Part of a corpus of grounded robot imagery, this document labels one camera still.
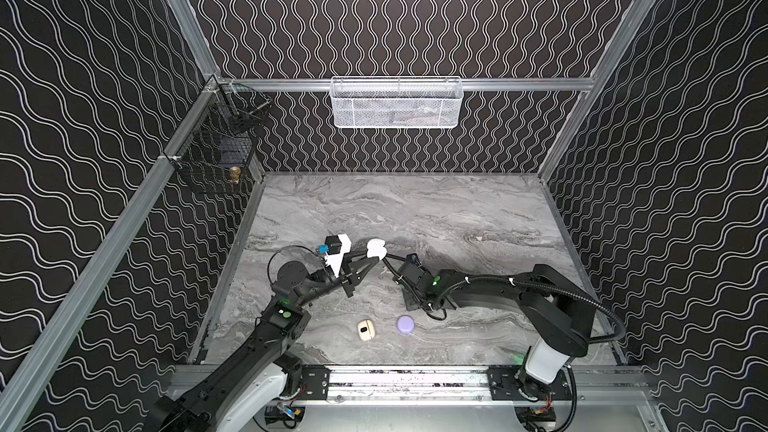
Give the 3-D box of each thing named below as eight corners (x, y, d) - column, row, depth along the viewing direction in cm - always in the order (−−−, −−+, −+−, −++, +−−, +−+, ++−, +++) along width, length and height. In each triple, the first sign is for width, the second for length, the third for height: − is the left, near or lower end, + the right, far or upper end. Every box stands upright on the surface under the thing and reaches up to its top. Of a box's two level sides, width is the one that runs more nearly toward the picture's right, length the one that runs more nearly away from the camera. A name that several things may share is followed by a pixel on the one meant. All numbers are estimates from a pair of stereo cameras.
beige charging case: (358, 340, 83) (357, 337, 81) (359, 323, 86) (358, 320, 84) (375, 340, 83) (374, 337, 81) (375, 323, 86) (375, 320, 84)
